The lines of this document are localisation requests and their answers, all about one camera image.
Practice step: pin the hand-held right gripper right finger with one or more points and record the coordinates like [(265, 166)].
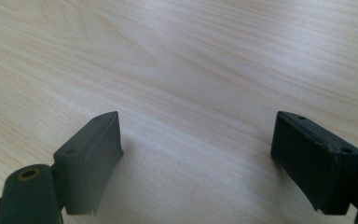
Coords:
[(317, 165)]

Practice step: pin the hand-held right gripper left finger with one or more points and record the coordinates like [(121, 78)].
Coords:
[(87, 161)]

